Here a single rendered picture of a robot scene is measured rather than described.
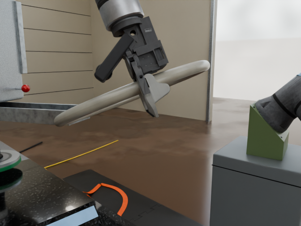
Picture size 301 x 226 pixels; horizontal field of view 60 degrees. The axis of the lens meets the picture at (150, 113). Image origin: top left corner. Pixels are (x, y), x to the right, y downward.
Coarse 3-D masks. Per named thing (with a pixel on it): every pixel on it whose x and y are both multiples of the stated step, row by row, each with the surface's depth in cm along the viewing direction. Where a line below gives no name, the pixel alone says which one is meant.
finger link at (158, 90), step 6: (150, 78) 55; (138, 84) 55; (150, 84) 55; (156, 84) 55; (162, 84) 55; (150, 90) 55; (156, 90) 55; (162, 90) 55; (168, 90) 55; (144, 96) 54; (150, 96) 54; (156, 96) 55; (162, 96) 55; (150, 102) 54; (150, 108) 55; (156, 114) 55
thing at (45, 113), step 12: (0, 108) 94; (12, 108) 92; (24, 108) 91; (36, 108) 102; (48, 108) 100; (60, 108) 98; (0, 120) 95; (12, 120) 93; (24, 120) 91; (36, 120) 89; (48, 120) 87
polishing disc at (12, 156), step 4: (0, 152) 117; (4, 152) 117; (8, 152) 117; (12, 152) 117; (16, 152) 117; (4, 156) 112; (8, 156) 112; (12, 156) 112; (16, 156) 112; (0, 160) 108; (4, 160) 108; (8, 160) 108; (12, 160) 108; (16, 160) 109; (0, 164) 104; (4, 164) 104; (8, 164) 105
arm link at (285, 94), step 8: (296, 80) 115; (280, 88) 122; (288, 88) 116; (296, 88) 114; (280, 96) 118; (288, 96) 116; (296, 96) 112; (288, 104) 116; (296, 104) 112; (296, 112) 113
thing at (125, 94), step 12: (204, 60) 70; (168, 72) 59; (180, 72) 60; (192, 72) 63; (132, 84) 57; (168, 84) 98; (108, 96) 57; (120, 96) 57; (132, 96) 58; (72, 108) 61; (84, 108) 59; (96, 108) 58; (108, 108) 99; (60, 120) 65; (72, 120) 63
